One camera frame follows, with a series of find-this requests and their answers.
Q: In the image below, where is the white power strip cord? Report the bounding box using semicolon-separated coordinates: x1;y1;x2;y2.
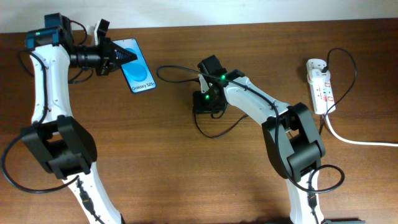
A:
323;104;398;147

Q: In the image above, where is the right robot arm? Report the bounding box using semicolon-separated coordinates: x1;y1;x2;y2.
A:
193;55;325;223

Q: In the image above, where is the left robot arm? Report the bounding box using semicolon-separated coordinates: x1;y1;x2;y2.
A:
21;13;137;223

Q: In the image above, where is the blue Galaxy smartphone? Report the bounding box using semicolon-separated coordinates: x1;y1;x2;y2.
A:
113;39;157;94

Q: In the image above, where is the white USB charger plug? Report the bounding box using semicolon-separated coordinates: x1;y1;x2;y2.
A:
306;58;330;80

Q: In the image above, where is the white power strip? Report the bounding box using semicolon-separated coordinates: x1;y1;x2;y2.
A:
307;69;336;115

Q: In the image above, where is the black USB charging cable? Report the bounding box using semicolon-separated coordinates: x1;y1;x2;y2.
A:
193;47;358;139

